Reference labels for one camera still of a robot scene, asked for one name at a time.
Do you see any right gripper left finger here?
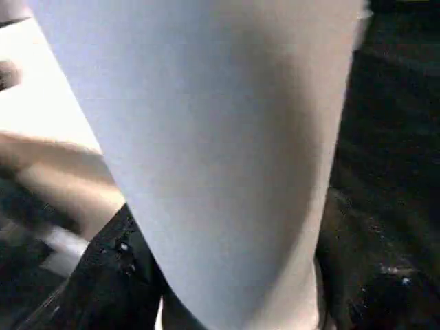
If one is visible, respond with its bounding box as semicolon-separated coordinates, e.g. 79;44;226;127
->
16;204;166;330

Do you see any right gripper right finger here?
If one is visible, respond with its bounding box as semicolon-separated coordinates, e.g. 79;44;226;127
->
314;190;440;330

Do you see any white plastic table leg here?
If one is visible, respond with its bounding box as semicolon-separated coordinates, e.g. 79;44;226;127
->
25;0;368;330

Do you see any white plastic table top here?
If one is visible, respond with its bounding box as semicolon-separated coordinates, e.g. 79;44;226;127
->
0;15;127;276

